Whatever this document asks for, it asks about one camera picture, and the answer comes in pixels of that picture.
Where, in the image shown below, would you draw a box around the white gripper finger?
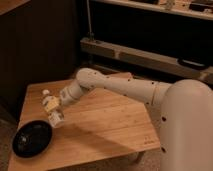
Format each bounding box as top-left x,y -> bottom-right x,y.
51,96 -> 60,103
54,105 -> 64,111

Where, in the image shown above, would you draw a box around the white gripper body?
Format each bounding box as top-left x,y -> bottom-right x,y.
59,85 -> 82,106

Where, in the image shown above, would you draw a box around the clear plastic bottle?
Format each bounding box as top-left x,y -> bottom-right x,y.
42,89 -> 64,128

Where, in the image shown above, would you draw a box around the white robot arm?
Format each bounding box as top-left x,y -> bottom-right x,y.
56,68 -> 213,171

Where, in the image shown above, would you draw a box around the black ceramic bowl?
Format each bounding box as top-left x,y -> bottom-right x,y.
12,120 -> 52,158

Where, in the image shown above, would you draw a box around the wooden table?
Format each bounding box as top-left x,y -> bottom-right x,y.
8,89 -> 160,171

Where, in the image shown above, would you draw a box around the metal pole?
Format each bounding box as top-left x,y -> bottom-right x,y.
86,0 -> 94,40

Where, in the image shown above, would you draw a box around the wooden shelf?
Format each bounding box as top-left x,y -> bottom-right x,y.
93,0 -> 213,21

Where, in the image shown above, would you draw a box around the grey metal rail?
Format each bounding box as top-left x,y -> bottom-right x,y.
80,37 -> 213,84

